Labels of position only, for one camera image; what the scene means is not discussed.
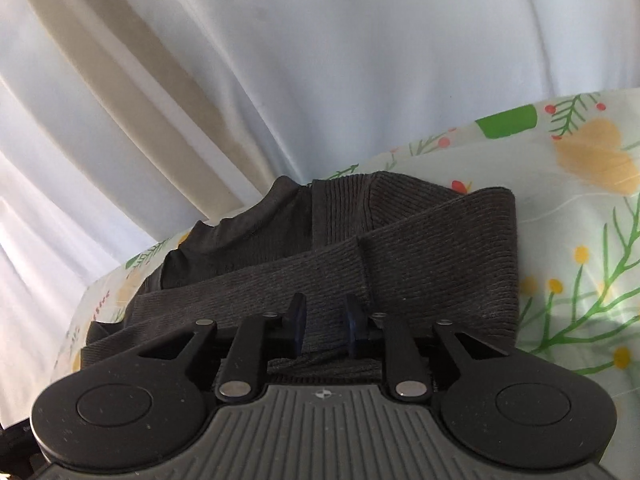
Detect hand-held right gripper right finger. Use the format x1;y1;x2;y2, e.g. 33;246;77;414
344;294;502;403

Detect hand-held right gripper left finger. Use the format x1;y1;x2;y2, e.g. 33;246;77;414
137;292;307;403

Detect dark grey ribbed sweater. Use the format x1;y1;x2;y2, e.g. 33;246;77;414
80;171;524;386

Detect floral printed bed sheet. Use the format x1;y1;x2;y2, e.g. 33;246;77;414
50;87;640;461

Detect white curtain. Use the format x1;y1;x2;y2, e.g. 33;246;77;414
0;0;640;403

